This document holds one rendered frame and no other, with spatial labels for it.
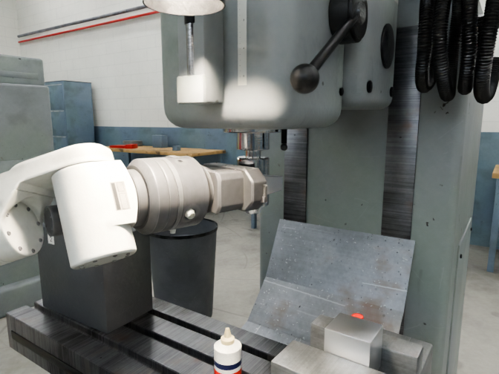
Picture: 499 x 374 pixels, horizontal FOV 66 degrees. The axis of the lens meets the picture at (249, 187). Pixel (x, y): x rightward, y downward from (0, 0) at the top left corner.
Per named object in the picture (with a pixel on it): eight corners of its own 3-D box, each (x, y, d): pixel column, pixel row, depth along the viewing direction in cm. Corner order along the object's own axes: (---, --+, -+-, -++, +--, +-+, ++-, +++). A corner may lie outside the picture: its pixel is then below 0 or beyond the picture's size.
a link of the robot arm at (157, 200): (167, 144, 44) (60, 148, 36) (192, 235, 42) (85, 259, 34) (129, 179, 52) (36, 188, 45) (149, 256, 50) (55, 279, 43)
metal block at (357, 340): (367, 387, 48) (370, 343, 47) (322, 369, 51) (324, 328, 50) (380, 366, 52) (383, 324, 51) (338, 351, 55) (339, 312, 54)
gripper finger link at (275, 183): (278, 193, 57) (246, 198, 53) (279, 171, 56) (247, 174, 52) (286, 194, 55) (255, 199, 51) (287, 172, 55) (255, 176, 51)
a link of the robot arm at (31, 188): (93, 135, 39) (-31, 177, 39) (113, 220, 37) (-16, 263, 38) (120, 151, 45) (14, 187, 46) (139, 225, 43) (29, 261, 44)
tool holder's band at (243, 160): (230, 163, 56) (230, 156, 56) (255, 161, 59) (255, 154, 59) (249, 166, 52) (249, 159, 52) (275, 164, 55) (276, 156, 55)
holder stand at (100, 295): (107, 335, 74) (99, 234, 71) (41, 306, 85) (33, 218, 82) (153, 309, 84) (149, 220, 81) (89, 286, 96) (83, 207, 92)
